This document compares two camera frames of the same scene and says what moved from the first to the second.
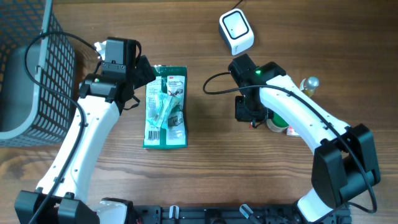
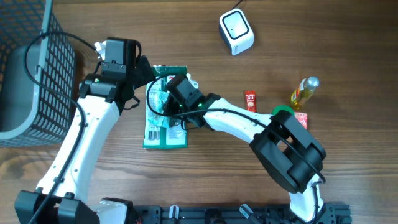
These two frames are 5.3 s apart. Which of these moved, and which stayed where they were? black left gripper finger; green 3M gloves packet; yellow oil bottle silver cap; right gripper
Moved: right gripper
Stayed: green 3M gloves packet; yellow oil bottle silver cap; black left gripper finger
